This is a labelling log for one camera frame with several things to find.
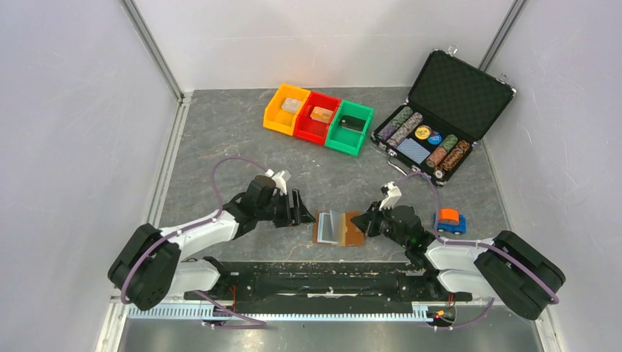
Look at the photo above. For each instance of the brown leather card holder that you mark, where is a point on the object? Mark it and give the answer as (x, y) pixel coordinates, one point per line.
(337, 229)

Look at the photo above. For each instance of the orange blue tape roll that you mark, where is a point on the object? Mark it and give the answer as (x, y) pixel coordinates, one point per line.
(450, 220)

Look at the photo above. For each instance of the card stack in yellow bin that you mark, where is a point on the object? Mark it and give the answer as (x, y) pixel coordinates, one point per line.
(291, 105)

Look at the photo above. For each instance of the blue playing card deck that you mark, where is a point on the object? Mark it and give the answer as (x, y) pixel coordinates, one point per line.
(413, 150)

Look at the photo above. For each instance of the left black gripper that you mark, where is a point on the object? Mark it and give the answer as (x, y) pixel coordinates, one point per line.
(298, 215)

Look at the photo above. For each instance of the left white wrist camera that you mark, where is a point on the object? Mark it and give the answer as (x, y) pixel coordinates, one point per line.
(280, 179)

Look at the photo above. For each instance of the red plastic bin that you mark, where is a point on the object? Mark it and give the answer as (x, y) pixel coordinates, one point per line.
(310, 130)

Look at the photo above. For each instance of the yellow plastic bin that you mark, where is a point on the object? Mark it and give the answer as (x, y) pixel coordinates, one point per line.
(278, 120)

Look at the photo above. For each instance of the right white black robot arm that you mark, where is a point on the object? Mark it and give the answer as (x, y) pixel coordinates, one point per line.
(504, 268)

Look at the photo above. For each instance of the green plastic bin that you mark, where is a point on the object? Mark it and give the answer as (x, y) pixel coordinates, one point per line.
(348, 130)

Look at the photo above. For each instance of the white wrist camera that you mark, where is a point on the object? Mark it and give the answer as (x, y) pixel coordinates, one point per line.
(392, 194)
(280, 179)

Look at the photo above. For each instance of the card stack in red bin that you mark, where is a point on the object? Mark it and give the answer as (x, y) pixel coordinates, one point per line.
(321, 114)

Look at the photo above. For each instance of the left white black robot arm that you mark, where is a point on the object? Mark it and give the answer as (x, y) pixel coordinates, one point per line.
(155, 264)

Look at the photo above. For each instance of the black poker chip case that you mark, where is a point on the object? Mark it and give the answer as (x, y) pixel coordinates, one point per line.
(457, 101)

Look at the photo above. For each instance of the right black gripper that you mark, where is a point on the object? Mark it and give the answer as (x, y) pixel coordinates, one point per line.
(367, 222)

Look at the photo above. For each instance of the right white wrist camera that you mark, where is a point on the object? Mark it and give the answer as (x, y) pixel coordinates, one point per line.
(392, 194)

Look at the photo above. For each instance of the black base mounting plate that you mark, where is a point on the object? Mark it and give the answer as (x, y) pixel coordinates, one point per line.
(328, 288)

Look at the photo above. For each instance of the yellow dealer button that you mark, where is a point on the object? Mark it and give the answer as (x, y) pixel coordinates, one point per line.
(423, 132)

